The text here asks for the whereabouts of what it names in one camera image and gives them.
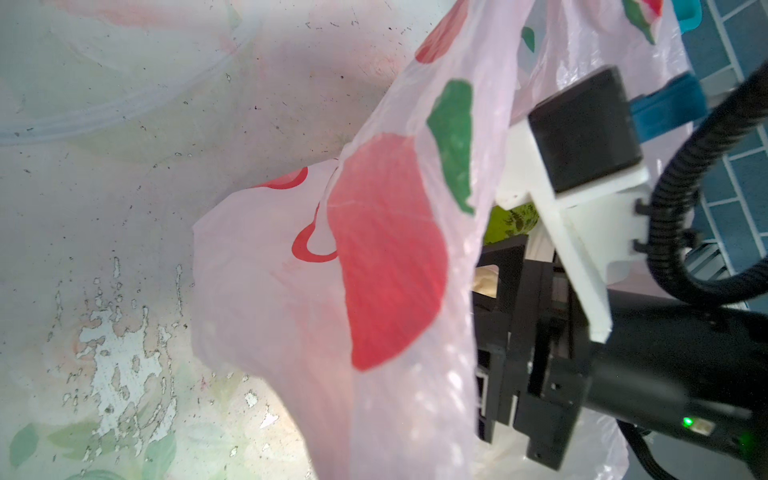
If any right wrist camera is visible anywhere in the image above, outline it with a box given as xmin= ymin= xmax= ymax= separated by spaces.
xmin=494 ymin=64 xmax=709 ymax=344

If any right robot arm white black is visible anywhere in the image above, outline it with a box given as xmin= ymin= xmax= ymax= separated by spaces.
xmin=473 ymin=66 xmax=767 ymax=479

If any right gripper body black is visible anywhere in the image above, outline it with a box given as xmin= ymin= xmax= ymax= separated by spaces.
xmin=472 ymin=236 xmax=592 ymax=470

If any pink plastic bag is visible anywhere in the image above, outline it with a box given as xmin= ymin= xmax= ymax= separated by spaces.
xmin=192 ymin=1 xmax=687 ymax=479

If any light green speckled fruit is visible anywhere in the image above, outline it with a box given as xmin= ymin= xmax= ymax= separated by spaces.
xmin=484 ymin=203 xmax=539 ymax=245

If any teal plastic basket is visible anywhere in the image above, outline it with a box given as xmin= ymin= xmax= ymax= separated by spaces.
xmin=672 ymin=0 xmax=703 ymax=34

